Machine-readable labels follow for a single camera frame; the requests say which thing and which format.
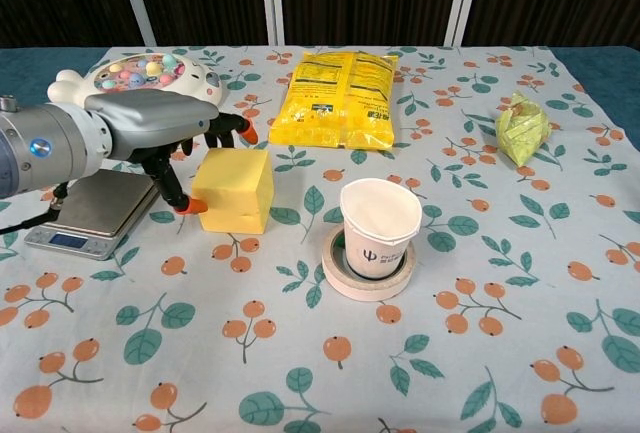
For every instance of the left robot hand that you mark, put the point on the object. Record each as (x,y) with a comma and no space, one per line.
(150,120)

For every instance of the silver digital scale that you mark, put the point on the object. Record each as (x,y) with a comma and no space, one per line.
(100,213)

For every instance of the yellow foam block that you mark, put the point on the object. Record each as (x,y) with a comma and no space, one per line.
(235,188)

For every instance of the white whale fishing toy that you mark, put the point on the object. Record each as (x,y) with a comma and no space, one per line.
(195,78)

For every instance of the yellow snack bag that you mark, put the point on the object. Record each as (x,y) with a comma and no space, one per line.
(330,103)

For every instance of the white paper cup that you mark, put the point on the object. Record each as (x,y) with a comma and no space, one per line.
(380,213)

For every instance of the pale pink tape roll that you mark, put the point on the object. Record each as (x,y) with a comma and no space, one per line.
(360,289)

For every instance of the floral leaf print tablecloth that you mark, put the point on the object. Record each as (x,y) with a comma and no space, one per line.
(320,353)

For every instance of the crumpled green packet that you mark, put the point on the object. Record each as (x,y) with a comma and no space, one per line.
(520,133)

